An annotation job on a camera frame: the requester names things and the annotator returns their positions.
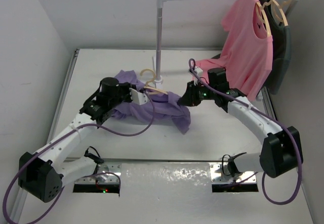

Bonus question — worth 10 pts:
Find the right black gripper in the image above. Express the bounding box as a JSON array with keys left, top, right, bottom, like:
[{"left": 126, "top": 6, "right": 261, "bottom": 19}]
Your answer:
[{"left": 178, "top": 79, "right": 217, "bottom": 106}]

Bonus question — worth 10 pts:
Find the purple t shirt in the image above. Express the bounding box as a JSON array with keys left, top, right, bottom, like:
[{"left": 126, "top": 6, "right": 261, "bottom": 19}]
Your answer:
[{"left": 110, "top": 69, "right": 191, "bottom": 135}]

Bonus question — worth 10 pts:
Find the beige hanger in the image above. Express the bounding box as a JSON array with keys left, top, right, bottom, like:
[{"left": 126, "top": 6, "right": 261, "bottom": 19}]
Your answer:
[
  {"left": 255, "top": 0, "right": 273, "bottom": 37},
  {"left": 140, "top": 68, "right": 168, "bottom": 95},
  {"left": 271, "top": 0, "right": 292, "bottom": 27}
]

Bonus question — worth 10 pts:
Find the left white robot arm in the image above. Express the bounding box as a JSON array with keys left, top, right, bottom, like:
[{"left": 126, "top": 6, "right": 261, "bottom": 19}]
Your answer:
[{"left": 18, "top": 77, "right": 136, "bottom": 203}]

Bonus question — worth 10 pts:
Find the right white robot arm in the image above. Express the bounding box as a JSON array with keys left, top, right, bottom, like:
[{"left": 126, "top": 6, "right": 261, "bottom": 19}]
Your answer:
[{"left": 178, "top": 68, "right": 303, "bottom": 178}]

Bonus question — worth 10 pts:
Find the pink t shirt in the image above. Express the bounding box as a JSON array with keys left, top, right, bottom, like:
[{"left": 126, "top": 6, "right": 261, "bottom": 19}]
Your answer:
[{"left": 194, "top": 0, "right": 274, "bottom": 102}]

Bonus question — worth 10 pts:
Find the beige hanger in pink shirt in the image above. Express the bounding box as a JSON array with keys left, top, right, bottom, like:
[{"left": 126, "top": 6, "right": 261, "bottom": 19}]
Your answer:
[{"left": 255, "top": 0, "right": 273, "bottom": 37}]

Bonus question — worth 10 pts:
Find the dark grey t shirt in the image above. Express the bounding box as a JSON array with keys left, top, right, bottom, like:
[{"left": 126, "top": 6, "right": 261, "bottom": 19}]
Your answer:
[{"left": 211, "top": 0, "right": 292, "bottom": 101}]

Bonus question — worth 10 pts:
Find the beige hanger in dark shirt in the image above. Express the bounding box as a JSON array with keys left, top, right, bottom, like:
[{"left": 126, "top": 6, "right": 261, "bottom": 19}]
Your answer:
[{"left": 271, "top": 0, "right": 292, "bottom": 27}]

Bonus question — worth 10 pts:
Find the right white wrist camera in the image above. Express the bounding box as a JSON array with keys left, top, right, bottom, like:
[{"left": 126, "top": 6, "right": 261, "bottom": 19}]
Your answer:
[{"left": 189, "top": 66, "right": 203, "bottom": 85}]

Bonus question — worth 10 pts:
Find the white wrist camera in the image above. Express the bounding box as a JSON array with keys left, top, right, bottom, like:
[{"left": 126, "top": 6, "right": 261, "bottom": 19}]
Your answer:
[
  {"left": 130, "top": 88, "right": 148, "bottom": 105},
  {"left": 189, "top": 66, "right": 203, "bottom": 85}
]

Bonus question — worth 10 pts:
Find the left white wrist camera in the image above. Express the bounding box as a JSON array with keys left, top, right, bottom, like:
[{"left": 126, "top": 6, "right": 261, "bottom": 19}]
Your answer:
[{"left": 130, "top": 88, "right": 148, "bottom": 105}]

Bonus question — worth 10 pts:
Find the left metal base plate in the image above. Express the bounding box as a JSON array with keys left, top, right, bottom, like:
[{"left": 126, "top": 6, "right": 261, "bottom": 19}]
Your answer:
[{"left": 74, "top": 162, "right": 122, "bottom": 185}]

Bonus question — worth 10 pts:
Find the metal base plate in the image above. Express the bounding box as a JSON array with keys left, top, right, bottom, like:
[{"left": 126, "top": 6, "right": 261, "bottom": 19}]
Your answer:
[
  {"left": 209, "top": 161, "right": 257, "bottom": 185},
  {"left": 74, "top": 162, "right": 122, "bottom": 185}
]

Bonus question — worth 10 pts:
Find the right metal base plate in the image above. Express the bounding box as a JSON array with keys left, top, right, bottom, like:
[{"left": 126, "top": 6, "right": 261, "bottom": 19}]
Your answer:
[{"left": 209, "top": 161, "right": 257, "bottom": 185}]

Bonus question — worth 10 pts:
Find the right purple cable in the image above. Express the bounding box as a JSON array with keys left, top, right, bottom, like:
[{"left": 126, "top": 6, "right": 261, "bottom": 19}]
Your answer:
[{"left": 188, "top": 58, "right": 304, "bottom": 205}]

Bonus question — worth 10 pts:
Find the purple cable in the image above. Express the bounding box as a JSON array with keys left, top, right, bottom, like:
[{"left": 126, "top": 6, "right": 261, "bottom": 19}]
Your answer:
[
  {"left": 188, "top": 58, "right": 304, "bottom": 205},
  {"left": 2, "top": 89, "right": 156, "bottom": 224}
]

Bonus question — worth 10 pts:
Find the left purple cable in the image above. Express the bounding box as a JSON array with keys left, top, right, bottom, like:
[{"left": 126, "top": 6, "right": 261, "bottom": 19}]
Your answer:
[{"left": 2, "top": 89, "right": 156, "bottom": 224}]

